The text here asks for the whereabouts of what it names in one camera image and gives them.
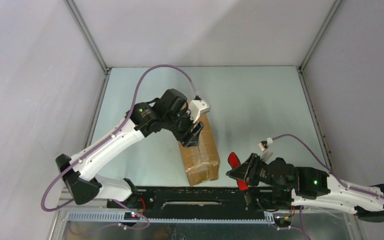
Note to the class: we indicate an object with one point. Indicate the brown cardboard express box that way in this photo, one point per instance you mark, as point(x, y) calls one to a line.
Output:
point(201, 163)

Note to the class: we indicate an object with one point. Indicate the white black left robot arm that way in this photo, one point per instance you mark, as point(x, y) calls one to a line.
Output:
point(171, 112)

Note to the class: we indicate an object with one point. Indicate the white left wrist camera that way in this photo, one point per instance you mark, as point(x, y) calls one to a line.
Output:
point(198, 107)

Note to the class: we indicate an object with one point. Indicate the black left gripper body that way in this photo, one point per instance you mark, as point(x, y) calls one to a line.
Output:
point(181, 125)

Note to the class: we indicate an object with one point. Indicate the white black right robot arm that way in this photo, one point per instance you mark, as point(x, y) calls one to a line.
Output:
point(321, 189)

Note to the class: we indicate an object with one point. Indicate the aluminium left corner post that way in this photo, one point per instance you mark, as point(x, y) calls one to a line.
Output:
point(86, 33)

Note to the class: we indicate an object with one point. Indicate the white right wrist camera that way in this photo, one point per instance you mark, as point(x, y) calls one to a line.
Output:
point(264, 145)

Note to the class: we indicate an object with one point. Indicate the aluminium right corner post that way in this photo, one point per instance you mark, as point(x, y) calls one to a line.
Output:
point(320, 34)

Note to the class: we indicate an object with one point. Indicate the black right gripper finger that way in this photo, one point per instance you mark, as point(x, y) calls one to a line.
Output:
point(253, 163)
point(247, 179)

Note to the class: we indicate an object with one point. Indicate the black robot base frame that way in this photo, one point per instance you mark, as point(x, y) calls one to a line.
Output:
point(161, 204)

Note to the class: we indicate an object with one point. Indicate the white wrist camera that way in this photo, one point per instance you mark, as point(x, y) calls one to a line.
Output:
point(264, 145)
point(198, 107)

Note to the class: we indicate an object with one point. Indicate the aluminium corner post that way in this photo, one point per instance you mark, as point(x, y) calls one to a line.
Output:
point(320, 34)
point(86, 33)

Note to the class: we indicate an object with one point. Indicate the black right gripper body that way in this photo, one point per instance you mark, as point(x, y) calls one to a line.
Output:
point(282, 187)

